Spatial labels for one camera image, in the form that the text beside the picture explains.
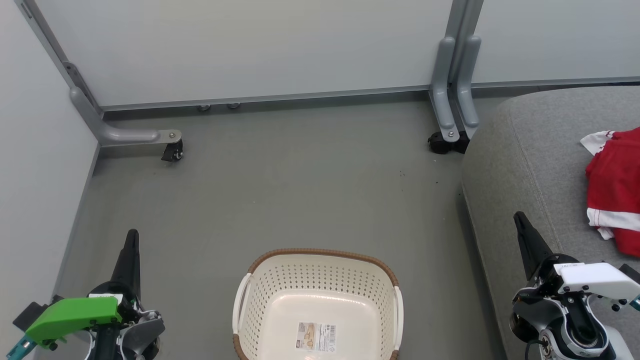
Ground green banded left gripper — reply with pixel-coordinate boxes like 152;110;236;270
25;229;142;346

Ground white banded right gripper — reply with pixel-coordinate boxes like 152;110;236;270
515;212;640;301

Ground red shorts with white stripes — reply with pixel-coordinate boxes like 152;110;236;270
580;127;640;213

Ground cream perforated laundry basket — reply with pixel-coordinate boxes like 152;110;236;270
232;248;404;360

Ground grey fabric sofa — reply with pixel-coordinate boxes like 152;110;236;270
461;86;640;360

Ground paper label sticker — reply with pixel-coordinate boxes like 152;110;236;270
296;322;337;352

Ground left arm cable teal plug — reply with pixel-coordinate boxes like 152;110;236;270
6;334;39;360

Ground grey slanted partition post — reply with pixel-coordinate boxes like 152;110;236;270
15;0;104;119

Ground grey double partition post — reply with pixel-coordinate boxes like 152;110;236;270
445;0;485;86

